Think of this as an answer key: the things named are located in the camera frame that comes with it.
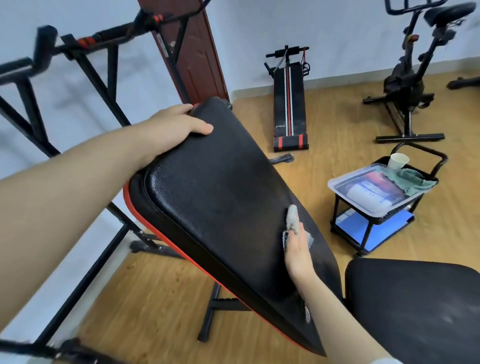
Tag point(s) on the red blue printed packet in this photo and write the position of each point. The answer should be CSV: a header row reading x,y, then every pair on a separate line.
x,y
386,185

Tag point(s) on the black equipment base bar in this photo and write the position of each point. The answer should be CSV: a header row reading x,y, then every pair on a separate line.
x,y
463,82

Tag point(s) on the person's left hand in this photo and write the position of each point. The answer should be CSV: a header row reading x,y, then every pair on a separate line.
x,y
176,127

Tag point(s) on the white paper cup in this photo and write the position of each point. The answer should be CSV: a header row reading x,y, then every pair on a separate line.
x,y
397,161

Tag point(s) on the grey cleaning cloth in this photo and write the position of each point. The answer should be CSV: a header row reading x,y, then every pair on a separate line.
x,y
292,217

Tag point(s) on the blue flat board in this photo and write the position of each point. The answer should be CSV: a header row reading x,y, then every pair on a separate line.
x,y
356,227

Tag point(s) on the clear plastic tray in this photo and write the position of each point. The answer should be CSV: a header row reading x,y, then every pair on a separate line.
x,y
339,185

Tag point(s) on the green cloth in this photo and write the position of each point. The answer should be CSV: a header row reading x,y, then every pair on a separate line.
x,y
412,180

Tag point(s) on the black metal cart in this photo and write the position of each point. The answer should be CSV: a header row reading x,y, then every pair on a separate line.
x,y
364,238

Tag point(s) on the black exercise bike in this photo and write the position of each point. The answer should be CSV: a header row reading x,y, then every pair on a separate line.
x,y
403,80

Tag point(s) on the person's right forearm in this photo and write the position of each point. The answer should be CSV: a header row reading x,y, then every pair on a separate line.
x,y
337,326

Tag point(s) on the black pull-up station frame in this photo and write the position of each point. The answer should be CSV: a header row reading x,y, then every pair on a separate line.
x,y
97,80
83,285

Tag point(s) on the black weight bench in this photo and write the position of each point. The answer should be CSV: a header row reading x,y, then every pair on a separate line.
x,y
225,187

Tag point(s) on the white paper roll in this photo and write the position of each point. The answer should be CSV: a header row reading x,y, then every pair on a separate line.
x,y
363,195

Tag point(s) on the person's right hand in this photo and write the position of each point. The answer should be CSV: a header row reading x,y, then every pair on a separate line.
x,y
298,258

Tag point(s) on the black striped sit-up bench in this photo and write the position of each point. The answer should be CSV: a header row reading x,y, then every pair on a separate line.
x,y
296,108

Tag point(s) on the brown wooden door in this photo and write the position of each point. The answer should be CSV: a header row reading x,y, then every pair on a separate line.
x,y
198,56

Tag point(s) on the person's left forearm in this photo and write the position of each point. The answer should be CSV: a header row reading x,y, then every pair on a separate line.
x,y
67,206

